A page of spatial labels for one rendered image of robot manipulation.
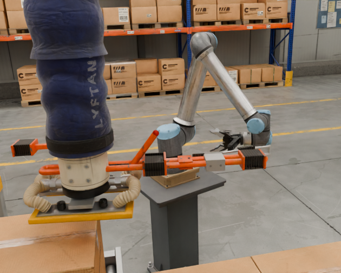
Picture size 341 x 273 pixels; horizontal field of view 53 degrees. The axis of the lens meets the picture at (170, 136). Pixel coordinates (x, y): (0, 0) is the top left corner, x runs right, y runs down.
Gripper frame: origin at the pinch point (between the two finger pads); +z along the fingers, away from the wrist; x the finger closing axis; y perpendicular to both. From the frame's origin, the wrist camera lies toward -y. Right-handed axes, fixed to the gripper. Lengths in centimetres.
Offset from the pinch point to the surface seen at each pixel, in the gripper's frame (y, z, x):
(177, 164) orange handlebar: -78, 12, 41
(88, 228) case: -84, 48, 15
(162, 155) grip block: -72, 18, 41
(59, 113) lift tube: -84, 46, 65
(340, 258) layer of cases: -56, -63, -35
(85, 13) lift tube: -75, 35, 92
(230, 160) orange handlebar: -75, -7, 40
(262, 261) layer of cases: -60, -25, -33
